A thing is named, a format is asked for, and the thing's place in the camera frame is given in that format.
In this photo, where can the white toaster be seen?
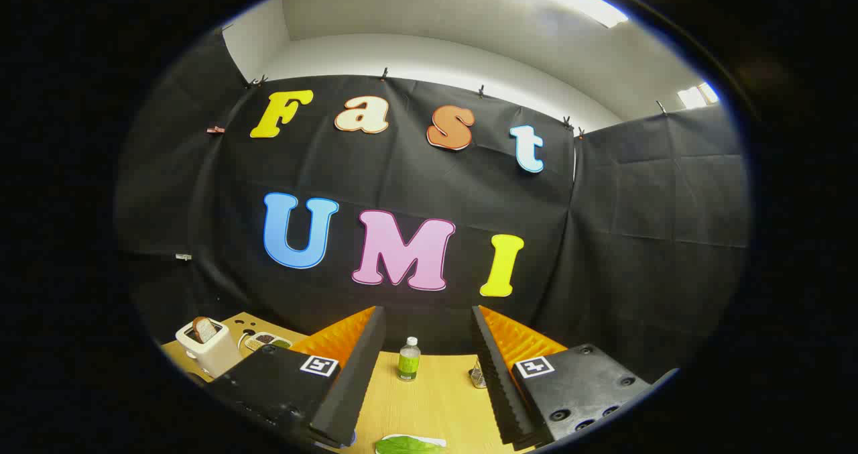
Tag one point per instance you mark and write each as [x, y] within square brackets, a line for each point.
[218, 359]

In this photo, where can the green lettuce leaf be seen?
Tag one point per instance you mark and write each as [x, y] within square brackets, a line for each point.
[405, 446]

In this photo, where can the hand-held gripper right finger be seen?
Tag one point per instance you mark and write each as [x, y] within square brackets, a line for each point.
[499, 380]

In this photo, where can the ceiling light panel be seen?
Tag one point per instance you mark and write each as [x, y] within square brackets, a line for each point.
[576, 1]

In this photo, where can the green label water bottle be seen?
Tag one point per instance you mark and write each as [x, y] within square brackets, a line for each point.
[409, 363]

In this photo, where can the toasted bread slice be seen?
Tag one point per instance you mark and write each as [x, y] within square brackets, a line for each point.
[204, 330]

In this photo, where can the bright window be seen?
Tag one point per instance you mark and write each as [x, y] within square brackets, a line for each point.
[697, 95]

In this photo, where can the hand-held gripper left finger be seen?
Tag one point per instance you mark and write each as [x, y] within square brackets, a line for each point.
[355, 380]

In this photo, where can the black backdrop cloth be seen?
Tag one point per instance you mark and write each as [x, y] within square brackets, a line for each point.
[402, 179]

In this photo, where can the white oblong plate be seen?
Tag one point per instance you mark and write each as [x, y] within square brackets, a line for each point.
[434, 440]

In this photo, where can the white divided grain dish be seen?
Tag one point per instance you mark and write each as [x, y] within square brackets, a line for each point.
[265, 340]

